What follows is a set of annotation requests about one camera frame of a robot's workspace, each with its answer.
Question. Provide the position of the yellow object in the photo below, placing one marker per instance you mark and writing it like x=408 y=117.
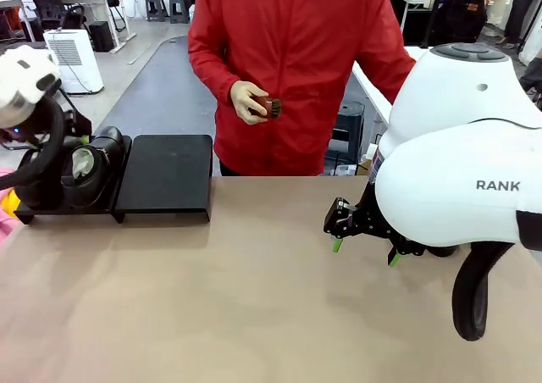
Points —
x=9 y=203

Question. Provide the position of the brown wooden shoe brush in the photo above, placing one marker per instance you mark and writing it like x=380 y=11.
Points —
x=271 y=107

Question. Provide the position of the black vertical pole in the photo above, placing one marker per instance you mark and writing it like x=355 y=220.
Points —
x=431 y=14

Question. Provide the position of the white paper shoe stuffing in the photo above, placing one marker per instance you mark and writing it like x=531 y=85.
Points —
x=84 y=162

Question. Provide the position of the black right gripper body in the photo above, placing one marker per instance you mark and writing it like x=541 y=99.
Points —
x=377 y=218

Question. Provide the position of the grey plastic step stool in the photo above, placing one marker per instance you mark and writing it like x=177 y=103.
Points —
x=156 y=6
x=178 y=9

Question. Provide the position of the white folding table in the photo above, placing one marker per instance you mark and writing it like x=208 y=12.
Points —
x=370 y=86

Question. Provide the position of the person's right hand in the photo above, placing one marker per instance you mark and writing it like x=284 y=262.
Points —
x=245 y=103

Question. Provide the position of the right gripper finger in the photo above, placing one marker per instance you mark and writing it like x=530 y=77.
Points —
x=343 y=220
x=406 y=247

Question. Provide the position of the background person in black apron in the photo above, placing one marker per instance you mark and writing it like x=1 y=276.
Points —
x=461 y=14

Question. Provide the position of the white air purifier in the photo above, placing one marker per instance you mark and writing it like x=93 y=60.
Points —
x=76 y=61

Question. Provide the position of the person's left forearm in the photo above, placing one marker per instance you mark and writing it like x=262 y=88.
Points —
x=389 y=73

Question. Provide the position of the person's right forearm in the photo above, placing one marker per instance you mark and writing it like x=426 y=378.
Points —
x=211 y=73

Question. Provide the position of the pink cloth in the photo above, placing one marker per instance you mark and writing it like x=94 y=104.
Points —
x=6 y=230

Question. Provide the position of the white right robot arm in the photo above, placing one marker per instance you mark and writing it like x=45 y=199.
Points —
x=444 y=167

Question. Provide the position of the seated person in grey trousers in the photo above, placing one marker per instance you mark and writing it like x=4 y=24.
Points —
x=531 y=78

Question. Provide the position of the black computer tower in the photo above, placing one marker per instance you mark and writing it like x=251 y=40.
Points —
x=101 y=35

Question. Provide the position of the person in red jacket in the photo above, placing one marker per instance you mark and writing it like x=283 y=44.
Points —
x=296 y=61

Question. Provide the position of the black round bin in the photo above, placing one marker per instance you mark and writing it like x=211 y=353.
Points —
x=349 y=124

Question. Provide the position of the black office chair at desk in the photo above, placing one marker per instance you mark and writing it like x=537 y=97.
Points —
x=51 y=6

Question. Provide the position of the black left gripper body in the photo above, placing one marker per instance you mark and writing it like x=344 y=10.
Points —
x=17 y=135

